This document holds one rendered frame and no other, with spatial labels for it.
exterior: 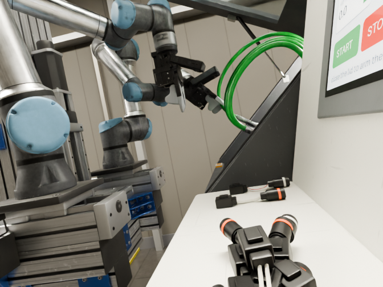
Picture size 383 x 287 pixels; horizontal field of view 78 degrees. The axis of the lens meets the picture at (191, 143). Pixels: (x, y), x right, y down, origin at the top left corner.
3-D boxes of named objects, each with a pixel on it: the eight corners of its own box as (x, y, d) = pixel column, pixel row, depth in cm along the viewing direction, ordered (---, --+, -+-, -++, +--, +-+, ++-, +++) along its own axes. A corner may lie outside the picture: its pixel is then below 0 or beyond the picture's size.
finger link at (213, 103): (219, 118, 87) (202, 105, 91) (229, 105, 86) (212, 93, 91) (216, 116, 84) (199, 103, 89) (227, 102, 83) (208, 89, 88)
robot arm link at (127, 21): (109, 37, 75) (141, 40, 82) (122, 20, 66) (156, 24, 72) (104, 12, 75) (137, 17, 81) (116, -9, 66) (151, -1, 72)
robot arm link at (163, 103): (141, 98, 105) (147, 76, 99) (161, 98, 112) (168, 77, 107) (150, 109, 101) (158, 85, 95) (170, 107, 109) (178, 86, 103)
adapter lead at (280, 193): (216, 209, 43) (214, 198, 42) (217, 205, 45) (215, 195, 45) (287, 200, 40) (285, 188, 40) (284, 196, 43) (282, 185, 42)
